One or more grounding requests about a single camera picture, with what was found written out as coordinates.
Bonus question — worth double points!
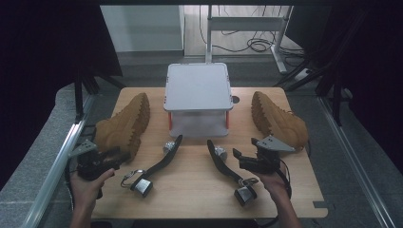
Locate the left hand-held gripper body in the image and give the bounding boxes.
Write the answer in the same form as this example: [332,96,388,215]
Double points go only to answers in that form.
[67,140,115,182]

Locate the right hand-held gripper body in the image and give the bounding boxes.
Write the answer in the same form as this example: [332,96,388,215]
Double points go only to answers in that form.
[239,135,297,175]

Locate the black silver heeled sandal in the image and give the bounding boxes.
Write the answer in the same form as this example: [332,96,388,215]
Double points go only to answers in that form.
[206,139,259,207]
[120,134,183,199]

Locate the tan suede lace-up boot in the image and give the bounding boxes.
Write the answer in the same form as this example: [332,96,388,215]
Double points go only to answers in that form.
[251,90,309,152]
[94,92,151,163]

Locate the white shoe rack orange legs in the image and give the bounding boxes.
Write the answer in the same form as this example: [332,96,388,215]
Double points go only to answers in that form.
[163,62,235,139]

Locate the person's right hand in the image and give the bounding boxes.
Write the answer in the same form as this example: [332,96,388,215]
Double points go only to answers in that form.
[250,163,291,200]

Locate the person's left hand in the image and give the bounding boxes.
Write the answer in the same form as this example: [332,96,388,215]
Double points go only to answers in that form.
[69,168,116,210]

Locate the black metal stand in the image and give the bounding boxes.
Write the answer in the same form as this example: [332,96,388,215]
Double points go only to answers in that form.
[273,47,345,127]
[73,66,126,124]

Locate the white power strip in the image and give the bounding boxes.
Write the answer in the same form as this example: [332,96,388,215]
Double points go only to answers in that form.
[294,67,313,82]

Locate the black curtain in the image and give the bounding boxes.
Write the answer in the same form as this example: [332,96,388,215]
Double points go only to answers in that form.
[0,0,124,191]
[286,0,403,175]

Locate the white cabinet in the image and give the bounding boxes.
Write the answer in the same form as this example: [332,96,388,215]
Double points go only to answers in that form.
[100,4,185,53]

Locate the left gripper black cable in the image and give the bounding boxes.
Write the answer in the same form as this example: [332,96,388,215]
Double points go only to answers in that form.
[64,157,76,211]

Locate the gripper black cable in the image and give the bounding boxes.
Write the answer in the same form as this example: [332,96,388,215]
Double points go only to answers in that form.
[256,160,293,228]
[64,157,76,211]

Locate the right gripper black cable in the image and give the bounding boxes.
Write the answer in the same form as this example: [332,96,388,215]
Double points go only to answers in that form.
[256,160,293,228]

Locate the black square bracket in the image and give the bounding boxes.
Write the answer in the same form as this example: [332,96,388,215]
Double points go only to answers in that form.
[83,125,97,142]

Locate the aluminium rail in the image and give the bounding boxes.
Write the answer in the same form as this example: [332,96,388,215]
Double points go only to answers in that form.
[20,94,96,228]
[317,94,397,228]

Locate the black floor cables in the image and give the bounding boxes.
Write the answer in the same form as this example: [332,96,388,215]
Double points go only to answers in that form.
[199,4,306,59]

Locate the white metal desk frame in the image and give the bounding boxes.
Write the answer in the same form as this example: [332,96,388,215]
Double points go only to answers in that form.
[204,4,294,74]

